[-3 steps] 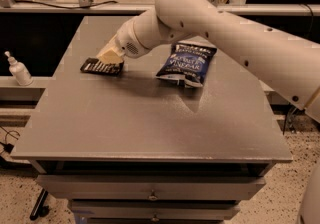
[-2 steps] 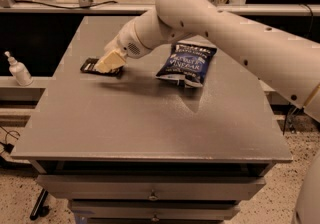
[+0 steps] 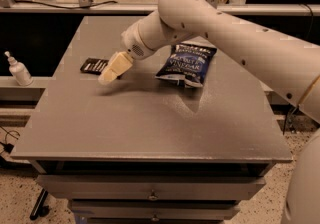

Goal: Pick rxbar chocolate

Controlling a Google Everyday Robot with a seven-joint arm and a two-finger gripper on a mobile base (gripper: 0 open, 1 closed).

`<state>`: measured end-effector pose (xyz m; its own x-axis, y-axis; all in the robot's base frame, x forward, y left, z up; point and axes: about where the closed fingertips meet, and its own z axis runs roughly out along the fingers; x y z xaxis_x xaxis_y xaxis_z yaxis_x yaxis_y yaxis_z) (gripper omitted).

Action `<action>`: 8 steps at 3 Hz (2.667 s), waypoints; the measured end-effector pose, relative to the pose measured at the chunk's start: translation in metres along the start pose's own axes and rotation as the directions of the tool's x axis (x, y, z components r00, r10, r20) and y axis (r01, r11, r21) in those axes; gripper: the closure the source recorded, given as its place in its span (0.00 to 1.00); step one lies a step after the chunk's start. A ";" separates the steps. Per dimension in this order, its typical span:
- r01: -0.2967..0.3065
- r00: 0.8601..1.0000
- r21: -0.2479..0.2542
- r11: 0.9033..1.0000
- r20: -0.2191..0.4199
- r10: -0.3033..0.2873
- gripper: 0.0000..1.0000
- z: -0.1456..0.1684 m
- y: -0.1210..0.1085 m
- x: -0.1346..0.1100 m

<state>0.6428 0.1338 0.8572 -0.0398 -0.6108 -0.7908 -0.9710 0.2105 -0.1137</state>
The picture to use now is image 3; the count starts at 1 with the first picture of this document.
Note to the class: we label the grey drawer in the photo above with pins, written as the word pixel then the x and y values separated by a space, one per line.
pixel 153 210
pixel 150 187

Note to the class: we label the white pump bottle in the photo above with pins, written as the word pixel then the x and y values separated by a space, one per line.
pixel 18 70

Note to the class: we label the upper grey drawer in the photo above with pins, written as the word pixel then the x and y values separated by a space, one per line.
pixel 150 187

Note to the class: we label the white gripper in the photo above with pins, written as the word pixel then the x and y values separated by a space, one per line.
pixel 132 43

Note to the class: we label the black rxbar chocolate bar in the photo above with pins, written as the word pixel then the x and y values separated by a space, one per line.
pixel 93 66

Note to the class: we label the grey drawer cabinet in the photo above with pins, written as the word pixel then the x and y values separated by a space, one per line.
pixel 141 126

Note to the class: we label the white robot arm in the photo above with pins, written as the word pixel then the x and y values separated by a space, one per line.
pixel 288 65

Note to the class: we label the blue salt vinegar chips bag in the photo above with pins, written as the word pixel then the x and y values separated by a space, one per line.
pixel 187 65

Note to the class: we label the lower grey drawer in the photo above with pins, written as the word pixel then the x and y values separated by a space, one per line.
pixel 153 210

